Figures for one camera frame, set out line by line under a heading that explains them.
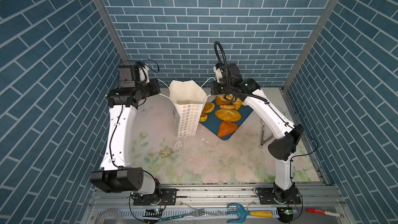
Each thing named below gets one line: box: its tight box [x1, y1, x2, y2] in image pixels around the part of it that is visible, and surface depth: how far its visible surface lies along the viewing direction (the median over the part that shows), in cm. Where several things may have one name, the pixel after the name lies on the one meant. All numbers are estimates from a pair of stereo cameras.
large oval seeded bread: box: [215, 108, 242, 123], surface depth 101 cm
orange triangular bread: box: [217, 121, 238, 138], surface depth 96 cm
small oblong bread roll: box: [219, 104, 236, 109], surface depth 101 cm
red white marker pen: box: [306, 207, 345, 218], surface depth 71 cm
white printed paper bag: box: [169, 79, 208, 138], surface depth 84 cm
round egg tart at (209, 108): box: [203, 102, 216, 114], surface depth 104 cm
